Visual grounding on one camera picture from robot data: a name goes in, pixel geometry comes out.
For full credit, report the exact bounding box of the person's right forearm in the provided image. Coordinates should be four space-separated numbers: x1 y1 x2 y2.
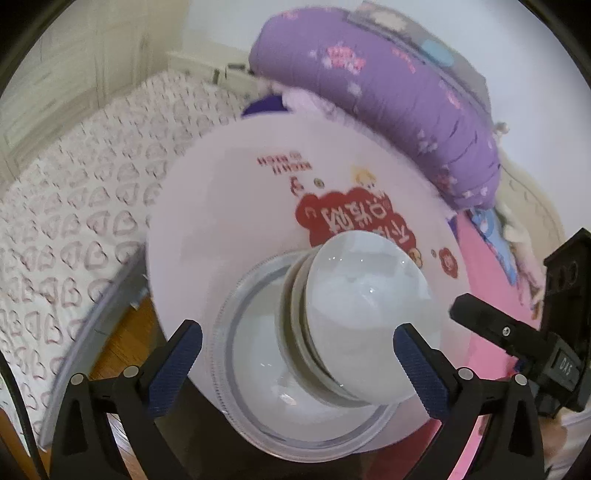
542 406 591 480

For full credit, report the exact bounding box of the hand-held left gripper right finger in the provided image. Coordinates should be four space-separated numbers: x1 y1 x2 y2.
393 323 553 480

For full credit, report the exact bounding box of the cream panelled wardrobe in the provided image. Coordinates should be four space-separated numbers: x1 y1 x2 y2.
0 0 185 171

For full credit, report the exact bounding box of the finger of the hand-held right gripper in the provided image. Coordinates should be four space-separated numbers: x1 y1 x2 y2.
450 293 555 365

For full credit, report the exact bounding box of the cream nightstand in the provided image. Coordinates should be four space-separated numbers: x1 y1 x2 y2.
166 48 259 86

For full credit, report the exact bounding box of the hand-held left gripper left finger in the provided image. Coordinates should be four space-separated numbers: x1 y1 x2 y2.
48 318 204 480

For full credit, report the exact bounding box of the purple floral quilt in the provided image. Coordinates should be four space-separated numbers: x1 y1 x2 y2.
247 7 502 213

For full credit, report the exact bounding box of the round pink printed table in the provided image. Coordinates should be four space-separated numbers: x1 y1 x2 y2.
145 108 472 448

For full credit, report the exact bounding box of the grey flower print pillow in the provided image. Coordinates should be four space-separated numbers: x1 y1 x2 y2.
346 0 492 116

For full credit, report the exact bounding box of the blue printed pillow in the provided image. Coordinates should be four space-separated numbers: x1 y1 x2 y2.
468 208 520 284

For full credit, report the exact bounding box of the cream bed headboard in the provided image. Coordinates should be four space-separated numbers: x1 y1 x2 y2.
492 120 566 259

